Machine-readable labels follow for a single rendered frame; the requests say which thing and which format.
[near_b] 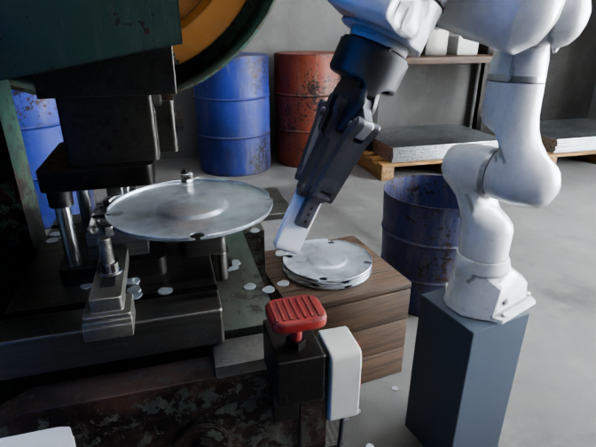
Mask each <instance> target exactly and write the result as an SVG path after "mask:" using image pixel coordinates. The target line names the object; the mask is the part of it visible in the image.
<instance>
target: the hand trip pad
mask: <svg viewBox="0 0 596 447"><path fill-rule="evenodd" d="M265 314H266V317H267V319H268V322H269V324H270V327H271V330H272V331H273V332H274V333H278V334H289V339H290V341H300V340H301V339H302V332H304V331H309V330H315V329H318V328H321V327H323V326H324V325H325V323H326V313H325V310H324V308H323V306H322V305H321V303H320V301H319V299H318V298H317V297H315V296H313V295H309V294H304V295H298V296H292V297H287V298H280V299H275V300H271V301H270V302H268V303H267V304H266V306H265Z"/></svg>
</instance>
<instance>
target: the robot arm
mask: <svg viewBox="0 0 596 447"><path fill-rule="evenodd" d="M327 1H328V2H329V3H330V4H331V5H332V6H333V7H334V8H335V10H336V11H337V12H338V13H339V14H341V15H343V16H342V19H341V20H342V22H343V23H344V24H345V25H346V26H347V27H349V28H350V33H349V35H348V34H346V35H344V36H342V37H341V39H340V41H339V43H338V45H337V48H336V50H335V52H334V54H333V57H332V59H331V62H330V68H331V70H332V71H334V72H335V73H336V74H338V75H340V76H341V79H340V80H339V82H338V84H337V85H336V87H335V88H334V90H333V92H331V94H330V95H329V97H328V99H327V101H325V100H323V99H320V100H319V102H318V108H317V111H316V116H315V120H314V122H313V125H312V127H311V130H310V134H309V137H308V140H307V143H306V145H305V147H304V150H303V153H302V157H301V160H300V163H299V165H298V168H297V170H296V173H295V176H294V179H296V180H298V182H297V185H296V189H297V190H295V193H294V196H293V198H292V200H291V202H290V204H289V206H288V209H287V211H286V213H285V216H284V218H283V220H282V222H281V225H280V226H279V228H278V231H277V234H276V236H275V238H274V240H273V244H274V247H275V248H278V249H281V250H284V251H287V252H290V253H293V254H296V255H297V254H299V252H300V250H301V247H302V244H303V242H304V240H305V239H306V237H307V234H308V232H309V230H310V227H311V225H312V224H313V221H314V219H315V217H316V215H317V213H318V210H319V208H320V206H321V204H323V203H325V202H326V203H329V204H332V203H333V201H334V199H335V198H336V196H337V194H338V193H339V191H340V189H341V188H342V187H343V185H344V183H345V182H346V180H347V178H348V177H349V175H350V173H351V171H352V170H353V168H354V167H355V166H356V164H357V162H358V160H359V159H360V157H361V155H362V154H363V152H364V151H365V148H366V147H367V146H368V145H369V144H370V143H371V142H372V141H373V140H374V139H375V137H376V136H377V135H378V134H379V132H380V125H378V124H376V123H374V122H373V119H372V116H373V114H374V112H375V110H376V108H377V105H378V101H379V98H380V94H382V95H385V96H388V97H391V96H394V95H395V94H396V91H397V89H398V87H399V85H400V83H401V81H402V80H403V78H404V75H405V73H406V71H407V68H408V66H407V64H408V63H407V61H406V60H405V59H406V57H407V55H408V56H411V57H419V56H420V54H421V53H422V51H423V49H424V47H425V45H426V43H427V40H428V38H429V37H430V35H431V33H432V31H433V29H434V27H439V28H441V29H444V30H446V31H449V32H451V33H453V34H456V35H460V36H461V37H462V38H463V39H466V40H469V41H472V42H476V43H481V44H483V45H486V46H488V47H491V48H493V49H495V51H494V53H493V56H492V59H491V62H490V69H489V72H488V77H487V79H486V83H485V89H484V94H483V101H482V111H481V117H482V122H483V124H485V125H486V126H487V127H488V128H489V129H490V130H491V131H492V132H493V133H494V134H495V136H496V139H497V141H498V147H496V146H490V145H482V144H477V143H459V144H456V145H453V146H452V147H451V148H450V149H449V150H448V151H447V153H446V154H445V155H444V157H443V162H442V167H441V169H442V173H443V178H444V179H445V181H446V182H447V183H448V184H449V186H450V188H451V189H452V190H453V192H454V194H455V195H456V198H457V201H458V204H459V211H460V214H461V225H460V233H459V247H458V248H457V249H456V254H455V262H454V264H453V267H452V270H451V275H450V279H449V282H448V283H446V285H445V291H446V292H445V295H444V297H443V299H444V301H445V304H446V306H447V307H449V308H450V309H452V310H454V311H455V312H457V313H458V314H460V316H464V317H468V318H474V319H478V320H485V321H490V322H494V323H498V324H501V325H503V324H504V323H505V322H507V321H508V320H510V319H511V318H514V317H515V316H517V315H519V314H520V313H522V312H523V311H525V310H526V309H528V308H530V307H531V306H533V305H535V304H536V300H535V299H534V298H533V297H532V296H531V295H530V292H528V291H527V281H526V280H525V278H524V277H523V276H522V275H521V274H520V273H519V272H518V271H516V270H515V269H514V268H512V267H511V263H510V257H509V255H508V254H509V249H510V246H511V242H512V237H513V234H514V226H513V224H512V222H511V220H510V218H509V217H508V216H507V215H506V213H505V212H504V211H503V210H502V209H501V208H500V206H499V204H498V200H499V201H502V202H505V203H508V204H511V205H514V206H516V207H523V208H542V207H544V206H547V205H549V203H550V202H551V201H552V200H553V199H554V198H555V197H556V195H557V194H558V193H559V191H560V188H561V173H560V170H559V168H558V167H557V166H556V165H555V164H554V163H553V161H552V160H551V159H550V157H549V155H548V154H547V152H546V150H545V148H544V146H543V144H542V139H541V136H540V132H539V116H540V111H541V105H542V100H543V95H544V90H545V80H546V75H547V70H548V65H549V58H550V44H551V48H552V52H553V54H554V53H556V52H557V50H559V48H560V47H562V46H565V45H568V44H570V43H571V42H573V41H574V40H575V39H576V38H577V37H579V35H580V34H581V32H582V31H583V29H584V27H585V26H586V24H587V21H588V19H589V17H590V14H591V11H592V3H591V0H327Z"/></svg>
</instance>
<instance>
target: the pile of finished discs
mask: <svg viewBox="0 0 596 447"><path fill-rule="evenodd" d="M299 256H303V257H305V258H306V261H305V262H303V263H298V262H297V261H296V260H295V259H296V258H297V257H299ZM372 265H373V259H372V257H371V255H370V254H369V252H368V251H366V250H365V249H364V248H362V247H360V246H359V245H357V244H354V243H351V242H348V241H345V240H339V239H336V240H333V241H331V240H328V239H311V240H306V241H304V242H303V244H302V247H301V250H300V252H299V254H297V255H296V254H293V253H290V252H287V251H286V254H285V256H283V269H284V272H285V274H286V275H287V276H288V277H289V278H290V279H291V280H293V281H294V282H295V283H297V284H300V285H302V286H306V287H310V288H315V289H321V290H339V289H345V288H347V287H346V286H348V288H350V287H353V286H357V285H359V284H361V283H363V282H364V281H366V280H367V279H368V278H369V277H370V275H371V273H372ZM299 271H309V272H310V275H309V276H308V277H302V276H300V275H299Z"/></svg>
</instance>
